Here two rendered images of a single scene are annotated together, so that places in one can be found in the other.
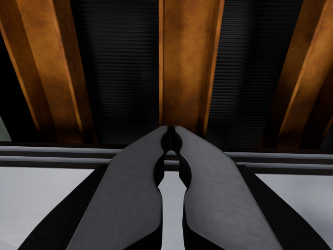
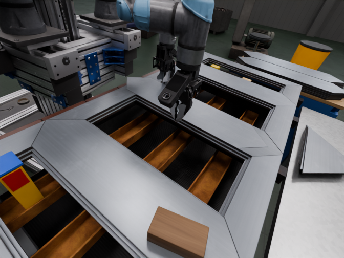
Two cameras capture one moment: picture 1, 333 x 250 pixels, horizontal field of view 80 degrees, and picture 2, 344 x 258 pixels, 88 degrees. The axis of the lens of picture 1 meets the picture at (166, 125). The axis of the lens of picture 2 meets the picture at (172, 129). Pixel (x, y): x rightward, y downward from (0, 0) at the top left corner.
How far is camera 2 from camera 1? 0.52 m
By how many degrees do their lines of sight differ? 26
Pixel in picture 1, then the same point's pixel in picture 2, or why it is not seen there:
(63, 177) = (214, 133)
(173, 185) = (188, 117)
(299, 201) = not seen: hidden behind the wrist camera
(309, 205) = not seen: hidden behind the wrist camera
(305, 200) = not seen: hidden behind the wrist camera
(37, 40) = (209, 190)
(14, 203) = (236, 135)
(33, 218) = (235, 130)
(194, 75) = (166, 150)
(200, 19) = (154, 161)
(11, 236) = (250, 130)
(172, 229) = (197, 109)
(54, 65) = (209, 181)
